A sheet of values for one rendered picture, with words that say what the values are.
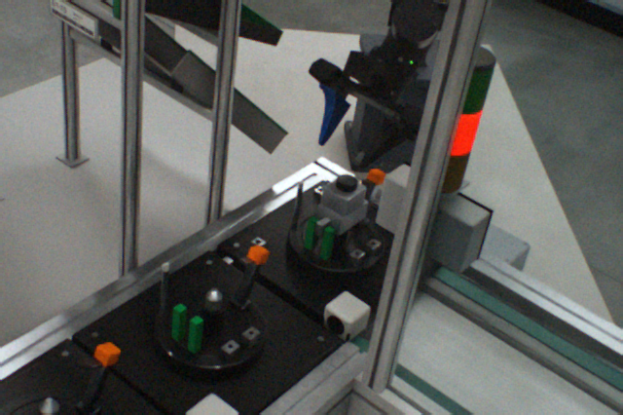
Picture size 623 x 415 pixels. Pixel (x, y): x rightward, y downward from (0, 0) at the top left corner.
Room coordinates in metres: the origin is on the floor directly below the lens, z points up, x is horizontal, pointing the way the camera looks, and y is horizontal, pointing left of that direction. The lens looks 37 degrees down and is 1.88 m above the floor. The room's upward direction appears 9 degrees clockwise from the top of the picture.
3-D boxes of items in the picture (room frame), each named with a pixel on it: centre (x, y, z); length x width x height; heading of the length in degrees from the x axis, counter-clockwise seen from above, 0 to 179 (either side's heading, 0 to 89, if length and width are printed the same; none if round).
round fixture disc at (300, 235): (1.10, -0.04, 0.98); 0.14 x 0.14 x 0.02
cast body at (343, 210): (1.09, -0.04, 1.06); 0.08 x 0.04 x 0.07; 147
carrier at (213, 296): (0.88, 0.10, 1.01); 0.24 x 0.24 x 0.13; 56
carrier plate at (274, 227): (1.10, -0.04, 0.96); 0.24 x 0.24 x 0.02; 56
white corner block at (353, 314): (0.96, -0.07, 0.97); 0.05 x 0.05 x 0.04; 56
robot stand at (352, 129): (1.53, -0.12, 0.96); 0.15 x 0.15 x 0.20; 10
